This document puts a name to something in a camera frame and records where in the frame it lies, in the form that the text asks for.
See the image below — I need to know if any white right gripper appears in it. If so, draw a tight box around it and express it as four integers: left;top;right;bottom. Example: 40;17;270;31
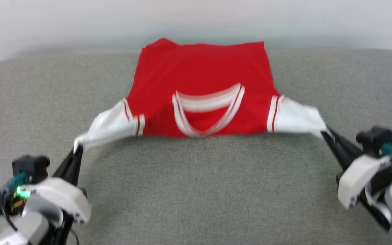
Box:
320;128;392;210

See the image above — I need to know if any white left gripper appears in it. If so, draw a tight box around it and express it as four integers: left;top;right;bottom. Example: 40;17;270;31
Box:
22;146;93;224

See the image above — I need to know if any red white basketball jersey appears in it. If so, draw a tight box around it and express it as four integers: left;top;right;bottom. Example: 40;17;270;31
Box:
73;37;329;153

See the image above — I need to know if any teal left camera connector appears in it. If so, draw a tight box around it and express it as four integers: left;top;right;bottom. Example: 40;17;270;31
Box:
7;172;30;192

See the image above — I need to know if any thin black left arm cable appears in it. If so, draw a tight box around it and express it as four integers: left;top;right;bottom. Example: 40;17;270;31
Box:
0;189;19;233

